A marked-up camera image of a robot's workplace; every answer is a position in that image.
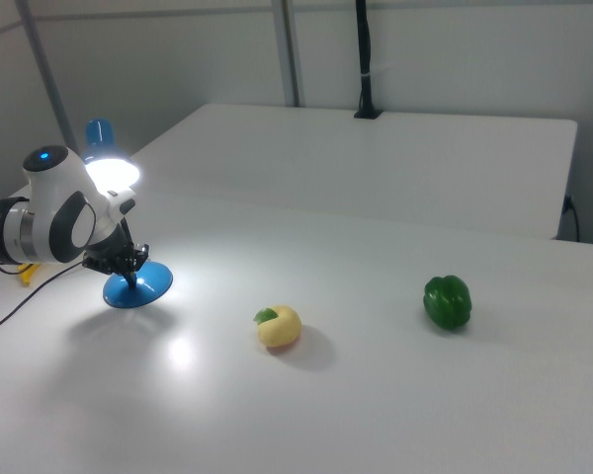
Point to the yellow toy peach with leaf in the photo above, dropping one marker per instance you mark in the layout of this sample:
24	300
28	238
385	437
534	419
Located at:
281	328

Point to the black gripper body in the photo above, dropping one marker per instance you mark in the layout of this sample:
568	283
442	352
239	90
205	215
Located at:
110	254

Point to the green toy bell pepper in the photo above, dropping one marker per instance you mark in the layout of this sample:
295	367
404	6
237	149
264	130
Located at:
447	303

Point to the yellow toy banana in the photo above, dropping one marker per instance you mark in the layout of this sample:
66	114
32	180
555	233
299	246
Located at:
27	276

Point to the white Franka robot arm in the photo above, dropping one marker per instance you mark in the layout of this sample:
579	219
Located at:
49	217

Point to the black camera pole with clamp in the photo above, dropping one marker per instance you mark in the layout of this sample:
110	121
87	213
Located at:
365	74

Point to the blue desk lamp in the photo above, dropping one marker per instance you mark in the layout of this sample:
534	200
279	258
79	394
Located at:
145	286

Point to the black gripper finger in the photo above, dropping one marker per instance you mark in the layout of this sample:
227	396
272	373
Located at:
142	257
130	276

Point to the grey partition frame post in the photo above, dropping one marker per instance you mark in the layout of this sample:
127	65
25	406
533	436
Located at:
287	49
47	74

